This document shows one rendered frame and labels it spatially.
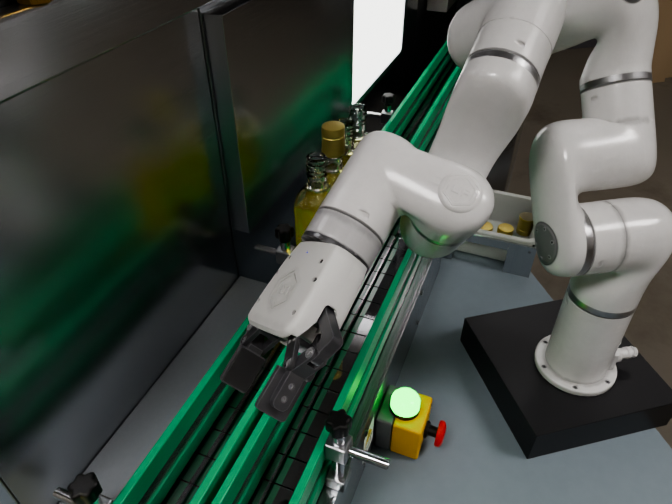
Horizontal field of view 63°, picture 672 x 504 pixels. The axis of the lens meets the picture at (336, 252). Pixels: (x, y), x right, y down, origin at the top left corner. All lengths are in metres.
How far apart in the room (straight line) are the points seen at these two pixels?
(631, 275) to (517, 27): 0.36
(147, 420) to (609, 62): 0.75
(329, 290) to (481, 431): 0.52
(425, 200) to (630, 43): 0.37
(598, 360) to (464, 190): 0.47
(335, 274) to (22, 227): 0.30
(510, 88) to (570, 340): 0.43
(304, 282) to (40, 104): 0.29
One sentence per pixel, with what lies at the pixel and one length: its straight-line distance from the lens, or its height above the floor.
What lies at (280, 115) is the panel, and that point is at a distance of 0.93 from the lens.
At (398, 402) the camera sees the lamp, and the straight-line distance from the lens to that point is 0.83.
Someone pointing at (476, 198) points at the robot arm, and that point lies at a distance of 0.53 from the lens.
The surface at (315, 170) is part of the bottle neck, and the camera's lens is 0.77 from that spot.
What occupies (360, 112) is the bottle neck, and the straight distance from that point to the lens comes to 0.91.
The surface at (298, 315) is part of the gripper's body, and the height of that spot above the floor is 1.18.
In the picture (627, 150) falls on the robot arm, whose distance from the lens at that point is 0.77.
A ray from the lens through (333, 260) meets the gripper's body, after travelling 0.50.
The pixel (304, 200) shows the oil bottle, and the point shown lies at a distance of 0.79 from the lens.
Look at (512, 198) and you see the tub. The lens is 1.31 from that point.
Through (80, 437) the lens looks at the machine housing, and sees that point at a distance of 0.76.
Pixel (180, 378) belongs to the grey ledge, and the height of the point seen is 0.88.
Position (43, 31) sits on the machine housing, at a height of 1.37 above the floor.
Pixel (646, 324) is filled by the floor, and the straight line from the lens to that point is 2.40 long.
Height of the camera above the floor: 1.52
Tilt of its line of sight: 39 degrees down
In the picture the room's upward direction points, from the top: straight up
